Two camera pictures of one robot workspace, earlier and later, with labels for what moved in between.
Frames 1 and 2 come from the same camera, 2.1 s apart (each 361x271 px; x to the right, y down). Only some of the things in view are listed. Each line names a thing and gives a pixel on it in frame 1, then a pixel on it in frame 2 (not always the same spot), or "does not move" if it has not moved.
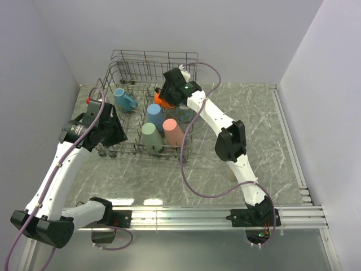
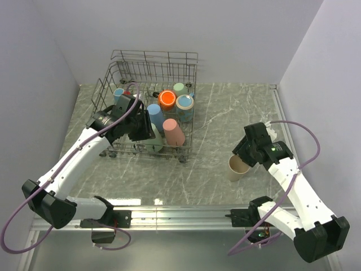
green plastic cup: x=152 y=138 does not move
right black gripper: x=163 y=94 → x=240 y=149
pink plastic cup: x=174 y=134 does not move
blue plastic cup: x=154 y=115 does not move
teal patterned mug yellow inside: x=185 y=113 does not move
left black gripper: x=120 y=135 → x=146 y=131
